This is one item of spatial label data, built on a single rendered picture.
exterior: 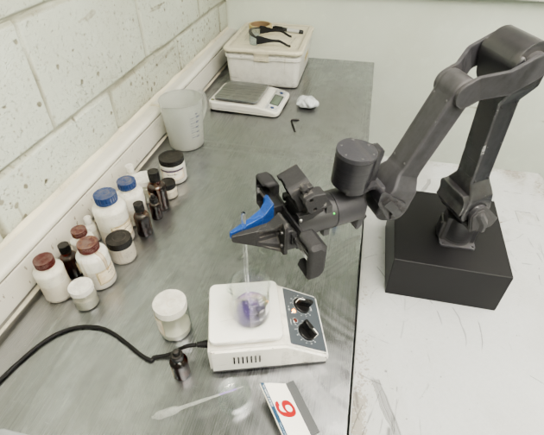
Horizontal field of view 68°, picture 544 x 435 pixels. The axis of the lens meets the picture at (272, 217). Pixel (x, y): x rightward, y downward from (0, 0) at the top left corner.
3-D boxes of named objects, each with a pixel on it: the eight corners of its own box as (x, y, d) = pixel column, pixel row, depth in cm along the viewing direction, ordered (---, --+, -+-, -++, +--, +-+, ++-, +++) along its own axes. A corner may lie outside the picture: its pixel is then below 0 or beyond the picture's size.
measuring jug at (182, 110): (193, 124, 137) (188, 80, 128) (224, 134, 132) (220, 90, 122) (154, 148, 126) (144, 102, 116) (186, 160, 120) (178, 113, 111)
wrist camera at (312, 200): (310, 190, 62) (312, 153, 57) (333, 220, 57) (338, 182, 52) (274, 200, 60) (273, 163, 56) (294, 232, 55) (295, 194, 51)
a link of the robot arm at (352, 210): (352, 208, 69) (363, 164, 62) (370, 230, 65) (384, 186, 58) (316, 218, 66) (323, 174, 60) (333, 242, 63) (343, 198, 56)
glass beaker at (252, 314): (262, 296, 71) (262, 263, 66) (276, 325, 66) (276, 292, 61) (224, 308, 69) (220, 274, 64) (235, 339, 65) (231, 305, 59)
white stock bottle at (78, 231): (74, 266, 88) (61, 236, 82) (84, 250, 92) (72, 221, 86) (96, 267, 88) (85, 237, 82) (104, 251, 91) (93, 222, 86)
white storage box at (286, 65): (313, 59, 186) (314, 25, 176) (300, 91, 158) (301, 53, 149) (247, 53, 190) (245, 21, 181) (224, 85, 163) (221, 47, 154)
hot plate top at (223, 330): (275, 282, 74) (275, 280, 73) (284, 340, 65) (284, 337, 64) (210, 287, 73) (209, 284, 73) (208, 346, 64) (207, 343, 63)
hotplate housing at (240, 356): (314, 304, 80) (317, 277, 75) (327, 365, 70) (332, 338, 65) (200, 312, 79) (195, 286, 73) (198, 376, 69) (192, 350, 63)
